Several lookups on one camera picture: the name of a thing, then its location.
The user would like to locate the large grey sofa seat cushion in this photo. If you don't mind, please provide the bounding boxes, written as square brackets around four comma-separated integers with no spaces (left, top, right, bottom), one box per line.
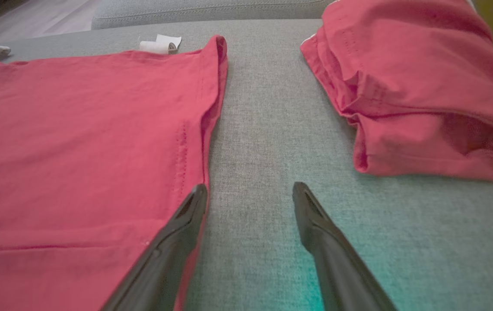
[0,18,493,311]

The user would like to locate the red garment thin white stripes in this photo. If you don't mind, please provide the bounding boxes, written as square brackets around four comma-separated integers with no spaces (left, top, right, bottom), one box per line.
[0,35,229,311]

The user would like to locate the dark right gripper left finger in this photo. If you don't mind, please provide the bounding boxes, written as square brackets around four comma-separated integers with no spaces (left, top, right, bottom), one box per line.
[101,184,208,311]

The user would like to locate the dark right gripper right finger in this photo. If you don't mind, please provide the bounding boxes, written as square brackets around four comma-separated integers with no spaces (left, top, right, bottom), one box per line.
[292,181,399,311]

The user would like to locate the red garment wide white bands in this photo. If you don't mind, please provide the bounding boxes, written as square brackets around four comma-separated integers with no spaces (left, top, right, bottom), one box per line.
[300,0,493,182]

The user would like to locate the small grey sofa cushion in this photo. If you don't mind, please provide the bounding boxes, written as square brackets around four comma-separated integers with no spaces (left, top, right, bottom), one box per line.
[91,0,331,30]

